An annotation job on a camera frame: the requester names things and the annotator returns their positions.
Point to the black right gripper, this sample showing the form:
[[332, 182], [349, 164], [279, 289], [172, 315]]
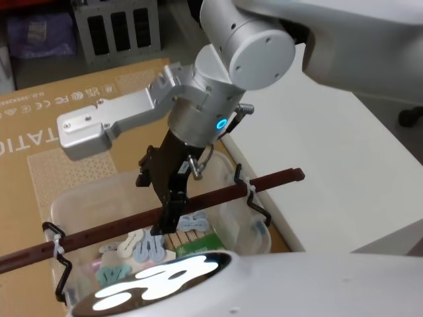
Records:
[[175, 162]]

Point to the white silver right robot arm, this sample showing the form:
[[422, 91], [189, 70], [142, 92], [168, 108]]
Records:
[[211, 82]]

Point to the pale blue clothes peg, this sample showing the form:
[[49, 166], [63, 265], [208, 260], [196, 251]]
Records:
[[193, 223]]

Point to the wooden clothes peg row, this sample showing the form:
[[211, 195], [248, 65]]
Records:
[[185, 237]]

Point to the white clothes peg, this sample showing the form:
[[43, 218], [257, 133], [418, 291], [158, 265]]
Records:
[[132, 242]]

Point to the clear plastic bin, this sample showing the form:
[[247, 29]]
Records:
[[99, 198]]

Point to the green printed card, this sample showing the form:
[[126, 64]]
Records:
[[201, 246]]

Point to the long brown rod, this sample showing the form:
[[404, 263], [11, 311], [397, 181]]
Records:
[[99, 231]]

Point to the cream clothes peg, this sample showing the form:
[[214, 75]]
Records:
[[107, 247]]

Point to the white zip tie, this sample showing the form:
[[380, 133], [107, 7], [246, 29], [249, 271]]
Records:
[[248, 189], [57, 246]]

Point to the teal clothes peg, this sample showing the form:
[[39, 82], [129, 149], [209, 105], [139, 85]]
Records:
[[110, 274]]

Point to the brown cardboard box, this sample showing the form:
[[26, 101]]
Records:
[[43, 191]]

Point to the grey metal rack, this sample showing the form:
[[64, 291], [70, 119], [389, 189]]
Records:
[[82, 36]]

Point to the white table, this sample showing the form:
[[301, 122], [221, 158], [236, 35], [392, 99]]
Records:
[[330, 158]]

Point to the purple cloth bundle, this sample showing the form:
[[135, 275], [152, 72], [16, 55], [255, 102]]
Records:
[[36, 33]]

